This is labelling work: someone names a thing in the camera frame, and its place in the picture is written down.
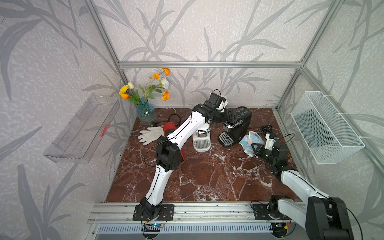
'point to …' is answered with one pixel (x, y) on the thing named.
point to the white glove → (153, 133)
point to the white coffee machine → (201, 139)
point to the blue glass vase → (146, 112)
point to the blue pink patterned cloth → (246, 142)
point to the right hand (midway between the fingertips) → (252, 143)
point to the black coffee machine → (237, 127)
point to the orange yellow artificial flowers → (156, 83)
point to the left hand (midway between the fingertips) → (232, 120)
